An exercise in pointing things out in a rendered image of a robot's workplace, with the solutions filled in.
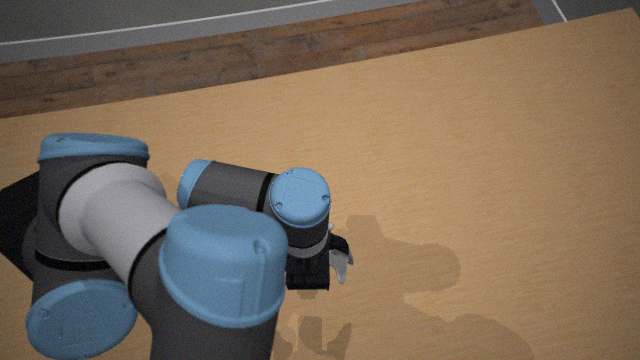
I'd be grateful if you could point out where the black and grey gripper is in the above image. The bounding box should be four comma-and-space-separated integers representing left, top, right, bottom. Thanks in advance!
285, 231, 353, 291

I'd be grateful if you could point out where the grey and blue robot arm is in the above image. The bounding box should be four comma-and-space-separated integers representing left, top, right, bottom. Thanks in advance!
22, 133, 334, 360

